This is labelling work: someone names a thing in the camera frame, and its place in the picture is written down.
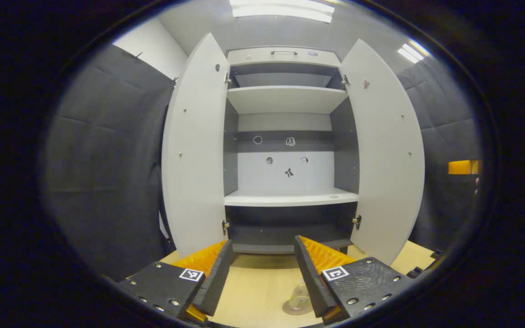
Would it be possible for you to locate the small ceiling light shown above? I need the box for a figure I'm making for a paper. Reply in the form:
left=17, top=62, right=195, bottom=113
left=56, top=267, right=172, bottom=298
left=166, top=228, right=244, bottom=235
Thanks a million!
left=398, top=40, right=432, bottom=64

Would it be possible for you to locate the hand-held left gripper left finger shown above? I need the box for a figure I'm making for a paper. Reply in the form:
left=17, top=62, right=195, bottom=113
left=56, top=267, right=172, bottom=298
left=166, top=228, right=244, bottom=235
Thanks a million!
left=117, top=239, right=235, bottom=322

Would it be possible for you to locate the black backdrop cloth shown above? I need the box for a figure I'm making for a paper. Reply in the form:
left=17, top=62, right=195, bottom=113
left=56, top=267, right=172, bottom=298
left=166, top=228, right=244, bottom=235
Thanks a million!
left=397, top=57, right=484, bottom=252
left=41, top=43, right=177, bottom=282

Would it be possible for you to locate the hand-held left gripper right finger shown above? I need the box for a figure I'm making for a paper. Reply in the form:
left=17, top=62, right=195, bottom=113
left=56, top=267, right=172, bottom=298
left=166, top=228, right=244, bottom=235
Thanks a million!
left=294, top=236, right=416, bottom=325

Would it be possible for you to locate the grey cabinet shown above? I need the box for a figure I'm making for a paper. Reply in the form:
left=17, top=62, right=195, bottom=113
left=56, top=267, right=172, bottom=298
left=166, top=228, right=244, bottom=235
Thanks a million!
left=223, top=46, right=361, bottom=255

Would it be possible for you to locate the large ceiling light panel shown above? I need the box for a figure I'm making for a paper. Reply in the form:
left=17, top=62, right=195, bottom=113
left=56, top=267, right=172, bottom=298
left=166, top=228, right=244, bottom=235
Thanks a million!
left=230, top=0, right=335, bottom=23

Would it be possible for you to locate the clear plastic bottle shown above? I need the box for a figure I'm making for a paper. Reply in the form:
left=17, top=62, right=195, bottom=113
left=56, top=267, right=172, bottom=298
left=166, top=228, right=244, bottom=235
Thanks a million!
left=289, top=283, right=314, bottom=311

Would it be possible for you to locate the grey cabinet door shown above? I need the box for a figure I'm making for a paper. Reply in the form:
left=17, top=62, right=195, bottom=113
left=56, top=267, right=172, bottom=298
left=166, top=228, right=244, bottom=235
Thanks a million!
left=161, top=33, right=232, bottom=259
left=338, top=39, right=426, bottom=266

